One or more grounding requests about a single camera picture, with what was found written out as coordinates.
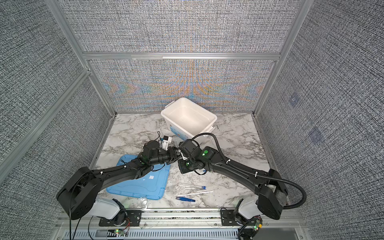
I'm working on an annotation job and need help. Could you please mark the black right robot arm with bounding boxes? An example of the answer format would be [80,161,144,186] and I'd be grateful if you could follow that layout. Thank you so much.
[178,140,288,220]

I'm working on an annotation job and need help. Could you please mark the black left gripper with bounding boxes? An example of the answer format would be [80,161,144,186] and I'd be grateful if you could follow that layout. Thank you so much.
[150,146,183,167]

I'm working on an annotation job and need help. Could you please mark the small clear glass flask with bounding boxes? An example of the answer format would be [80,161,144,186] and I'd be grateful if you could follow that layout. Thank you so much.
[138,197,148,209]

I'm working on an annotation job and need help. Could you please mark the aluminium enclosure frame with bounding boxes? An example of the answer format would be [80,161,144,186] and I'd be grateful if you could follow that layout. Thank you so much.
[0,0,314,224]

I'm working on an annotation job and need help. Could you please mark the blue plastic tweezers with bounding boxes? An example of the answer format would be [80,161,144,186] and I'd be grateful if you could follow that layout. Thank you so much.
[176,197,196,203]

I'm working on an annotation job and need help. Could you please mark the white plastic storage bin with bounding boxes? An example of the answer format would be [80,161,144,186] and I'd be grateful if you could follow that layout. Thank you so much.
[161,98,217,141]

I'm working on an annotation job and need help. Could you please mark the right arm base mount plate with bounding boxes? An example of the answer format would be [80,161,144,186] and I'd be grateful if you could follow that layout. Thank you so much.
[220,208,248,226]

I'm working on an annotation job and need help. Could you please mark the blue plastic bin lid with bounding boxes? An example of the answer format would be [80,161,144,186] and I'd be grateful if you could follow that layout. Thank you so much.
[107,164,171,200]

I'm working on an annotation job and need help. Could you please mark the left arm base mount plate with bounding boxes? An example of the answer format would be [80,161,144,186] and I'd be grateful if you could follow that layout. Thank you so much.
[99,210,143,227]

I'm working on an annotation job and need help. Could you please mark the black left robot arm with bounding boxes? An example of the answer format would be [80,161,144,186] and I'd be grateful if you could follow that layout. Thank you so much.
[56,141,183,226]

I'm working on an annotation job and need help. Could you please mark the aluminium front rail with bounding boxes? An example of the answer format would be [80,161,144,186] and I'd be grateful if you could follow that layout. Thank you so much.
[52,208,313,240]

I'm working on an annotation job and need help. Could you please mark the white plastic pipette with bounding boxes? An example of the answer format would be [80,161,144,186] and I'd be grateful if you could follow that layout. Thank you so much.
[177,191,214,197]

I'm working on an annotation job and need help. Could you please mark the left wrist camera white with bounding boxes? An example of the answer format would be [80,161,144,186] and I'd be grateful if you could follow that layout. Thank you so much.
[161,136,172,151]

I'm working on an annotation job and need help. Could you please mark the black corrugated cable conduit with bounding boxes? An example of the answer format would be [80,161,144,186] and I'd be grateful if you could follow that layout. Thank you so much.
[191,132,307,210]

